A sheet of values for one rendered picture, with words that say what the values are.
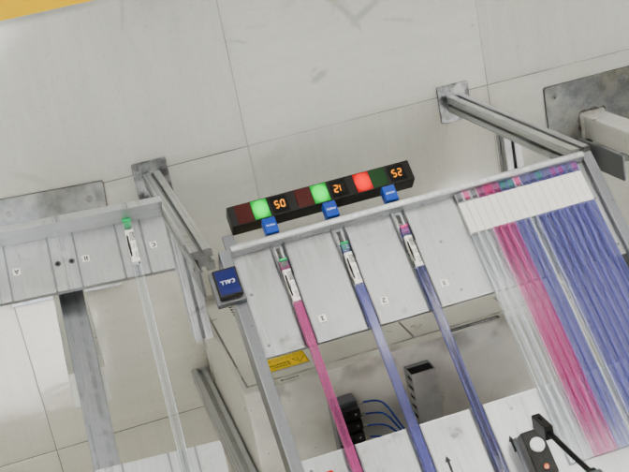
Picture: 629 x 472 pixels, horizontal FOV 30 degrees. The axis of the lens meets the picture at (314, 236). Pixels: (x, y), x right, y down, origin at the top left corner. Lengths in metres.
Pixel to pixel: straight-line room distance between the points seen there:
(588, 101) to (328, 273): 1.18
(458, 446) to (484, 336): 0.45
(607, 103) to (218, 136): 0.98
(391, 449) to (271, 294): 0.33
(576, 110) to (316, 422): 1.13
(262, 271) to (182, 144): 0.75
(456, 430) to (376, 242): 0.35
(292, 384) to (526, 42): 1.11
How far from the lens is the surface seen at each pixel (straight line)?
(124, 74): 2.63
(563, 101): 2.95
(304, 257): 2.00
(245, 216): 2.04
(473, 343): 2.31
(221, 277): 1.93
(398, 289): 1.99
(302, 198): 2.06
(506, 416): 1.95
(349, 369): 2.24
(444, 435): 1.92
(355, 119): 2.76
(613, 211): 2.13
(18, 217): 2.67
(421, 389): 2.25
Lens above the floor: 2.59
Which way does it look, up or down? 68 degrees down
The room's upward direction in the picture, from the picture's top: 135 degrees clockwise
